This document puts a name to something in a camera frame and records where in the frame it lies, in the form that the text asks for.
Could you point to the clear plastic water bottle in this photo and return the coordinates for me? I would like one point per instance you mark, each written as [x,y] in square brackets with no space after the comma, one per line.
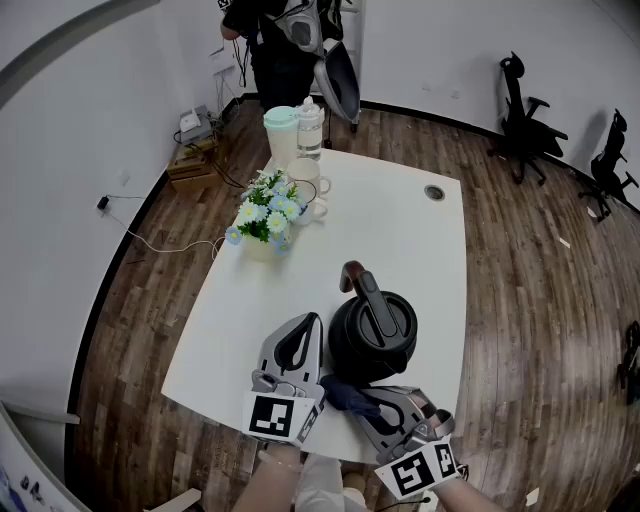
[310,132]

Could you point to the white router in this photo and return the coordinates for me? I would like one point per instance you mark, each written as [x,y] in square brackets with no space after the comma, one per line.
[190,122]

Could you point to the tall white mug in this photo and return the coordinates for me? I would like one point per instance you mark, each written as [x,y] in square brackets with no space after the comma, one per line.
[305,172]

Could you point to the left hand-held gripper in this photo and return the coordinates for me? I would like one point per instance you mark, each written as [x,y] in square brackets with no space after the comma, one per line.
[270,417]

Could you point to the black power adapter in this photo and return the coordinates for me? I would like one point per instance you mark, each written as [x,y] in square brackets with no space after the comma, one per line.
[103,203]

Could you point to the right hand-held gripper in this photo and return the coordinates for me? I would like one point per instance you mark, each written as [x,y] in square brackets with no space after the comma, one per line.
[415,472]

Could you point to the dark blue cloth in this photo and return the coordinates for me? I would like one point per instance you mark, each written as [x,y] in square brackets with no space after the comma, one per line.
[345,395]

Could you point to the person's right hand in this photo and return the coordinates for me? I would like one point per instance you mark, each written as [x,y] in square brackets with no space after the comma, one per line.
[442,422]

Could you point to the person's white clothing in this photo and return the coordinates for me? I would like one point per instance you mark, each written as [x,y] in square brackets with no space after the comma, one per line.
[325,487]

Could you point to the person's left forearm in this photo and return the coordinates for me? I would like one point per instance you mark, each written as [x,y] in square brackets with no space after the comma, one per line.
[272,487]

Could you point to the short white mug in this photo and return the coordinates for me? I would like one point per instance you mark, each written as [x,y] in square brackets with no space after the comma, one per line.
[315,210]

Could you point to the cream tumbler with mint lid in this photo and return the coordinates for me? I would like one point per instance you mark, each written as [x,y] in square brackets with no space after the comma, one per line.
[281,137]

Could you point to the person's right forearm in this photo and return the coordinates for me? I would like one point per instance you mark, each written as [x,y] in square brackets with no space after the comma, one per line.
[465,500]

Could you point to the grey equipment box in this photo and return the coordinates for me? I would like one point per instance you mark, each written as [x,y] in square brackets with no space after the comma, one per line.
[205,127]

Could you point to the potted blue white flowers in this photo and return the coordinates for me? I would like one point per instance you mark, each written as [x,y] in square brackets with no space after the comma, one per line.
[267,220]

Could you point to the black gear on floor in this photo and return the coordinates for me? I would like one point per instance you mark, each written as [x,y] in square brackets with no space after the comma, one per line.
[631,360]

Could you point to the cardboard box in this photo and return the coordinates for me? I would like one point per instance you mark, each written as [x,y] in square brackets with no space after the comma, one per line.
[192,172]

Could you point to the black office chair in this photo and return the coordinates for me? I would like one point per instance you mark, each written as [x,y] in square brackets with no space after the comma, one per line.
[525,125]
[610,170]

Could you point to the white board with grey frame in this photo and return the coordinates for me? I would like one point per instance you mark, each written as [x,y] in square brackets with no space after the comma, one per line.
[20,465]

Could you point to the flat cardboard piece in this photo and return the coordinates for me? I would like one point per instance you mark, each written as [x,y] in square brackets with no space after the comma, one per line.
[175,501]

